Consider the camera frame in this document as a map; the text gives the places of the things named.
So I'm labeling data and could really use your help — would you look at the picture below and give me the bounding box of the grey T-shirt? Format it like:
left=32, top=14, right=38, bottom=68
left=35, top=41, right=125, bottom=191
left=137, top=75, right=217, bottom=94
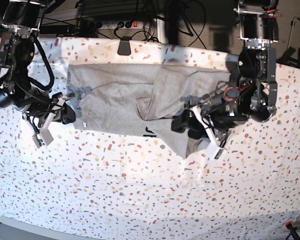
left=67, top=64, right=230, bottom=158

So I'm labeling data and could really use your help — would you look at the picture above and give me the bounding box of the grey metal stand frame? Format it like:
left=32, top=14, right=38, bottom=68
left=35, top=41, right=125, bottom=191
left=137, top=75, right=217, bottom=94
left=287, top=16, right=300, bottom=49

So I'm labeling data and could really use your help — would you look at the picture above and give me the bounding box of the white power strip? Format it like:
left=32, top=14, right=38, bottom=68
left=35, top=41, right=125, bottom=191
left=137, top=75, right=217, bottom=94
left=84, top=20, right=144, bottom=30

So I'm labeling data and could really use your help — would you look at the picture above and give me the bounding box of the terrazzo pattern table cloth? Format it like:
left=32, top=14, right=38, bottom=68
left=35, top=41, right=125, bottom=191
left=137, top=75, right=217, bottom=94
left=0, top=36, right=300, bottom=240

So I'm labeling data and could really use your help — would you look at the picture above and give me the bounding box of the black cable bundle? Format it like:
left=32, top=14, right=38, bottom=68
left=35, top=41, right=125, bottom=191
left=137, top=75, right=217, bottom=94
left=113, top=0, right=208, bottom=50

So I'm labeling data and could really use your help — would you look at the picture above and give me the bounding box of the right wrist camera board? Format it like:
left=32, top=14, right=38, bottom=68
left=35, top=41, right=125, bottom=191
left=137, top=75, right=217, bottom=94
left=32, top=132, right=54, bottom=149

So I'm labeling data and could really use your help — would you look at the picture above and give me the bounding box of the black table clamp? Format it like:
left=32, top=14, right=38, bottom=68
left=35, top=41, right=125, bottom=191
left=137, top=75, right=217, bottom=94
left=117, top=36, right=132, bottom=56

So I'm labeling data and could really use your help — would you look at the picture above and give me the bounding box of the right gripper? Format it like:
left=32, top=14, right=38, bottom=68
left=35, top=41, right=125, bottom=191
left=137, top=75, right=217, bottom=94
left=22, top=92, right=76, bottom=139

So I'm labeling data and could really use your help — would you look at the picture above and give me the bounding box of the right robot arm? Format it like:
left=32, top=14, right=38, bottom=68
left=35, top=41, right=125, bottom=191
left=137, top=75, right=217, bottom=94
left=0, top=0, right=76, bottom=148

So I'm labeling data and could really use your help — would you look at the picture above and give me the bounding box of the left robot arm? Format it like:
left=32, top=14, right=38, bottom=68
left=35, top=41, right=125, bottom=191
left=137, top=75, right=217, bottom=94
left=171, top=0, right=279, bottom=160

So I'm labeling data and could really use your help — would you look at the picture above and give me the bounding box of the red black spring clamp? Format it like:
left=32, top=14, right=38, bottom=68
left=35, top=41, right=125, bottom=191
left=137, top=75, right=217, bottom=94
left=285, top=221, right=300, bottom=240

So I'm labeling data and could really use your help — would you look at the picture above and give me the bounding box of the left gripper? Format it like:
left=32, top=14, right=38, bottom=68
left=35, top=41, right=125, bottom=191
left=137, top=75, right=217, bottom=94
left=171, top=94, right=229, bottom=160

